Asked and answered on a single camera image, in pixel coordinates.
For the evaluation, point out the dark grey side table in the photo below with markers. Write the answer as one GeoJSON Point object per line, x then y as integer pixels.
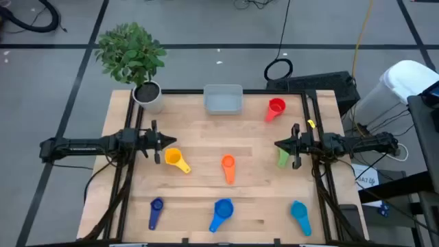
{"type": "Point", "coordinates": [425, 137]}

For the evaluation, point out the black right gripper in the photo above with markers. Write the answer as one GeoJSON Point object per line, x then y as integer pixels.
{"type": "Point", "coordinates": [296, 144]}

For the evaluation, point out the large blue measuring cup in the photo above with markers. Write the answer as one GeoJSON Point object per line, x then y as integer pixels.
{"type": "Point", "coordinates": [223, 209]}

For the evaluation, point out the black device blue screen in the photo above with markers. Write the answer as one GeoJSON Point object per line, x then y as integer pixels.
{"type": "Point", "coordinates": [432, 94]}

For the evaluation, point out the teal measuring cup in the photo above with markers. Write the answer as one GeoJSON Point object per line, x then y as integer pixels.
{"type": "Point", "coordinates": [300, 212]}

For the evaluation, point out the black table frame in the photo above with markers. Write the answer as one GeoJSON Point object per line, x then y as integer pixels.
{"type": "Point", "coordinates": [181, 92]}

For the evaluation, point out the green measuring cup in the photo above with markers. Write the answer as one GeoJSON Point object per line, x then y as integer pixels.
{"type": "Point", "coordinates": [283, 158]}

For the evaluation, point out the green leafy plant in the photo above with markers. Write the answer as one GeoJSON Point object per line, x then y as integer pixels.
{"type": "Point", "coordinates": [130, 55]}

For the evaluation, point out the grey plastic basket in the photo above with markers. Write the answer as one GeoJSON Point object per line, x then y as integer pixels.
{"type": "Point", "coordinates": [223, 99]}

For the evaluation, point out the orange measuring cup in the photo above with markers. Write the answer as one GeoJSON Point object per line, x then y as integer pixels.
{"type": "Point", "coordinates": [228, 164]}

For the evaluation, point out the small blue object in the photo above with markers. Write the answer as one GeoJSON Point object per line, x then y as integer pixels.
{"type": "Point", "coordinates": [383, 209]}

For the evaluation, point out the white plant pot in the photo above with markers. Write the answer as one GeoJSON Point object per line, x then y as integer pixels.
{"type": "Point", "coordinates": [151, 103]}

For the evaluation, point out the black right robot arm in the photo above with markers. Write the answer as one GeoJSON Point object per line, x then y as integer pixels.
{"type": "Point", "coordinates": [360, 142]}

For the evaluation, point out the black stand beam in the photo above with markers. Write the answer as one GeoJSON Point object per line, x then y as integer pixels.
{"type": "Point", "coordinates": [394, 187]}

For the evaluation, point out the red measuring cup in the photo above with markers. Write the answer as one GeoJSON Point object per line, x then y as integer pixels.
{"type": "Point", "coordinates": [276, 107]}

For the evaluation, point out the yellow tag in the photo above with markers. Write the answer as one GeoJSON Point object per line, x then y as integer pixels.
{"type": "Point", "coordinates": [311, 123]}

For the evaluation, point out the white trash bin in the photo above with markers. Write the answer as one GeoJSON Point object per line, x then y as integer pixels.
{"type": "Point", "coordinates": [398, 89]}

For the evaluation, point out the white paper sign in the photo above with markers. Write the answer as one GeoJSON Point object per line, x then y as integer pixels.
{"type": "Point", "coordinates": [365, 176]}

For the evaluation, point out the small navy measuring cup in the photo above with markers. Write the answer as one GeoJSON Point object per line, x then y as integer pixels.
{"type": "Point", "coordinates": [156, 209]}

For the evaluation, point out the black tablet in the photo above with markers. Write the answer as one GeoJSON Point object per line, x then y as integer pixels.
{"type": "Point", "coordinates": [351, 219]}

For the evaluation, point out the yellow measuring cup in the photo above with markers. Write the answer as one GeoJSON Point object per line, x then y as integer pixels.
{"type": "Point", "coordinates": [173, 157]}

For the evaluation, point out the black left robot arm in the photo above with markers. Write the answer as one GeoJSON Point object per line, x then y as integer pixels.
{"type": "Point", "coordinates": [79, 145]}

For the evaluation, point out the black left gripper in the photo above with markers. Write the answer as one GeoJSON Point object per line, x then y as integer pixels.
{"type": "Point", "coordinates": [156, 140]}

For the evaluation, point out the black computer case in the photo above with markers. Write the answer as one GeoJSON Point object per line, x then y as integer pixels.
{"type": "Point", "coordinates": [315, 84]}

